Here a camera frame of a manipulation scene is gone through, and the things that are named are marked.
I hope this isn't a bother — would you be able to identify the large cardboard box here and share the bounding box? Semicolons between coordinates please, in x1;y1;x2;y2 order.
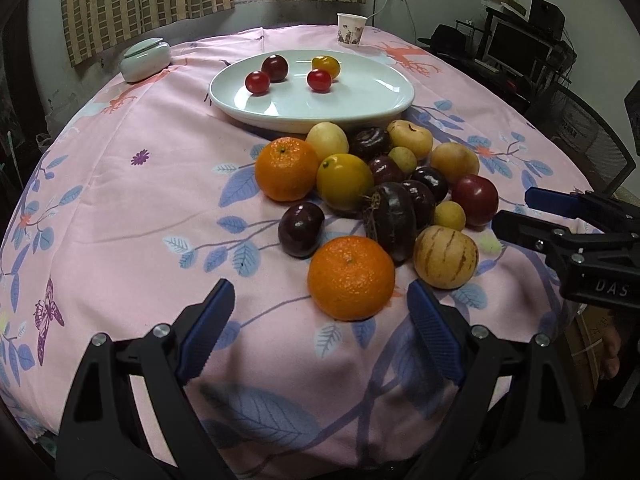
566;305;616;407

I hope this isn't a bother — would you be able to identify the small dark water chestnut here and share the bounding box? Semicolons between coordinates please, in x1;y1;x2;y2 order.
348;127;393;162

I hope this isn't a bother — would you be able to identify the black speaker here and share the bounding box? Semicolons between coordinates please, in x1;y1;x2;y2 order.
528;0;566;39

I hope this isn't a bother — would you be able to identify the pink floral tablecloth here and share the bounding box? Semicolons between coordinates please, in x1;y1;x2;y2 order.
0;25;601;480

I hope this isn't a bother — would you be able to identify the large yellow-orange tomato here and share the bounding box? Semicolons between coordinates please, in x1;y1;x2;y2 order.
316;153;375;211

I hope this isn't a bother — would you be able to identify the wide striped curtain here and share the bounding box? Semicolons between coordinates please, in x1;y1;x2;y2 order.
61;0;236;68

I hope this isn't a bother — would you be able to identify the orange mandarin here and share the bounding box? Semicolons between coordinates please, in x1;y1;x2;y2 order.
307;235;396;322
254;136;320;203

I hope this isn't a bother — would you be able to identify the small yellow tomato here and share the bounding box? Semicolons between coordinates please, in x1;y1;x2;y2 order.
311;55;342;79

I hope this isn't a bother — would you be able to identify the celadon lidded jar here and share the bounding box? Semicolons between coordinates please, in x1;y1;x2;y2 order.
120;37;172;84

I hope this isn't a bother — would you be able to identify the pale yellow dimpled fruit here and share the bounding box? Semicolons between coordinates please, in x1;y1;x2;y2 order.
386;120;434;159

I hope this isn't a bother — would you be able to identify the black mesh chair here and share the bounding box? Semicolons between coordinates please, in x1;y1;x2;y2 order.
529;81;637;196

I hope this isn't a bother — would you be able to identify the small greenish yellow fruit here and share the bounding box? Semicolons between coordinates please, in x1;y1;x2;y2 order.
388;146;418;173

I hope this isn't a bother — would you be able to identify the white oval plate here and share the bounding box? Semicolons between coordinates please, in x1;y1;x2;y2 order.
208;49;416;134

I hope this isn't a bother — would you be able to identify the striped pepino melon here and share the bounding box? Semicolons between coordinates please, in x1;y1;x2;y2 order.
413;225;480;290

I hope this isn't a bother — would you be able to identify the computer monitor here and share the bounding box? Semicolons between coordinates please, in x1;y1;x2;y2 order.
486;16;555;80

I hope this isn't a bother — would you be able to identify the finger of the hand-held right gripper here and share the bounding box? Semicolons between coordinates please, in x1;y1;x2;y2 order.
524;186;640;238
492;209;640;281

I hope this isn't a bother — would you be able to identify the red cherry tomato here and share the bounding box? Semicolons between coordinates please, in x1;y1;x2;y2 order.
244;71;271;96
307;69;333;94

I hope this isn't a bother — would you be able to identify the small yellow round fruit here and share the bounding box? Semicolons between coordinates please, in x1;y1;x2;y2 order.
433;200;467;231

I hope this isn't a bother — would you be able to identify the white power cable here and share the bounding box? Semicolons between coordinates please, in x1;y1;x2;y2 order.
369;0;393;27

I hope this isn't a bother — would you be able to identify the large dark water chestnut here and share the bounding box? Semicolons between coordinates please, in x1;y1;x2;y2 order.
362;182;417;265

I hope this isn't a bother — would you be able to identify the person's right hand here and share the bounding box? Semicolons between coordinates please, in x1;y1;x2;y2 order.
601;325;622;382

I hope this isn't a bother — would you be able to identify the dark red plum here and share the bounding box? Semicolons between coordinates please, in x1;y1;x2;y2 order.
261;54;289;83

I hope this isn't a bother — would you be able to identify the golden yellow round fruit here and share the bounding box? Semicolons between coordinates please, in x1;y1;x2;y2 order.
430;142;481;184

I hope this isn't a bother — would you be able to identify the black hat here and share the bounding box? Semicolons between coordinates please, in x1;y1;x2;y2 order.
417;23;482;57

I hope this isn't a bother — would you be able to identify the small cardboard box on shelf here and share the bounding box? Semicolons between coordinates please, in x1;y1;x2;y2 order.
486;0;529;17

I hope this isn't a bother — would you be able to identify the pale yellow round fruit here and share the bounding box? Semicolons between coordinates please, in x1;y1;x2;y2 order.
305;122;350;161

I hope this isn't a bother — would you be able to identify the printed paper cup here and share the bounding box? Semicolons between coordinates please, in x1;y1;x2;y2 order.
336;12;368;48

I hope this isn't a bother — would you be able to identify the dark glossy cherry plum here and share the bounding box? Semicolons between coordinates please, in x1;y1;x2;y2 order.
409;166;450;203

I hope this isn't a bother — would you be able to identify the large dark purple plum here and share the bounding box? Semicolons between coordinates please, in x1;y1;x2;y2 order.
278;201;326;259

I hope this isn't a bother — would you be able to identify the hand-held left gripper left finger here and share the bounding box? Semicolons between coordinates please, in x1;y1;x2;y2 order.
55;277;236;480

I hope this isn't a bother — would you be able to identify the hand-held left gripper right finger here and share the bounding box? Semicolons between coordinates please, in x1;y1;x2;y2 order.
406;280;588;480

